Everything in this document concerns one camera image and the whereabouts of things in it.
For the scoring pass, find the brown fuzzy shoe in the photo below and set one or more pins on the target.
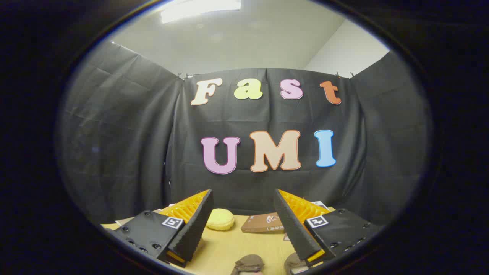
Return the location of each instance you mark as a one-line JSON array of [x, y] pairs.
[[294, 263], [248, 263]]

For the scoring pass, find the yellow round plush cushion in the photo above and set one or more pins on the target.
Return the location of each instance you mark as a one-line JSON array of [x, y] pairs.
[[219, 219]]

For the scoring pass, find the beige fabric storage box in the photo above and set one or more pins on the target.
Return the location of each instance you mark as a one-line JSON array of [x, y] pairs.
[[124, 221]]

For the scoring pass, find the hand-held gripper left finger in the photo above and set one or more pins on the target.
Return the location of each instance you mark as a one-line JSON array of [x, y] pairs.
[[195, 225]]

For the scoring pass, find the brown book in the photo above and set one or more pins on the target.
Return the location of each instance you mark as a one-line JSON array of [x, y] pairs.
[[263, 223]]

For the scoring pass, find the white book with dark cover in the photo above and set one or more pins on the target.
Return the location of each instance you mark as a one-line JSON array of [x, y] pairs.
[[320, 205]]

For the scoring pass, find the black backdrop cloth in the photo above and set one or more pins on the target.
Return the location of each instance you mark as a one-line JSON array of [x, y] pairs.
[[126, 152]]

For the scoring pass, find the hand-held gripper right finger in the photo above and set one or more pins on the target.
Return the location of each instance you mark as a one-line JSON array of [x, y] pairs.
[[290, 225]]

